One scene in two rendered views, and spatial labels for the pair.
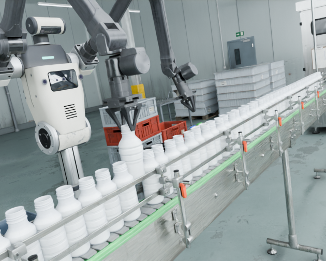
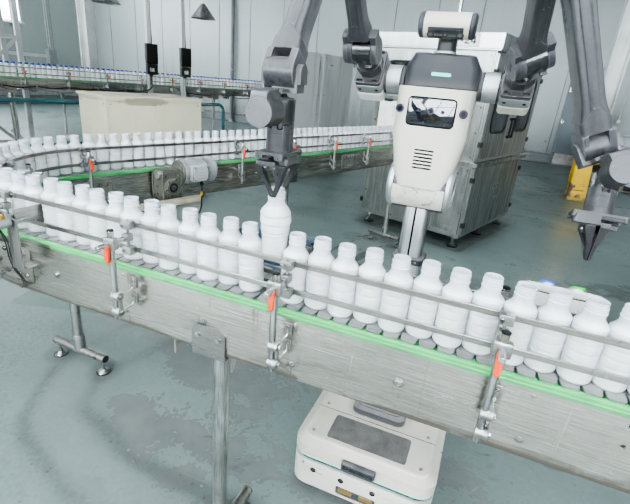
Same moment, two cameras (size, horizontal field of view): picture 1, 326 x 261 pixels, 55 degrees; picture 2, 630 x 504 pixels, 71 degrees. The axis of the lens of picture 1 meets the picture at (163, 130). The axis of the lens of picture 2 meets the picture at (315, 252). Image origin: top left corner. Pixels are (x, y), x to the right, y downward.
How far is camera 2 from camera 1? 107 cm
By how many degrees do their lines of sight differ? 69
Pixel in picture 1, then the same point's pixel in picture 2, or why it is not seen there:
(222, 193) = (422, 396)
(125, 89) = (270, 141)
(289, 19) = not seen: outside the picture
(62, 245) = (162, 249)
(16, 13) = (350, 13)
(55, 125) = (395, 169)
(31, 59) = (414, 73)
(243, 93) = not seen: outside the picture
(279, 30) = not seen: outside the picture
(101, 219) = (200, 257)
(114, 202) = (222, 254)
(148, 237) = (239, 316)
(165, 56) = (576, 119)
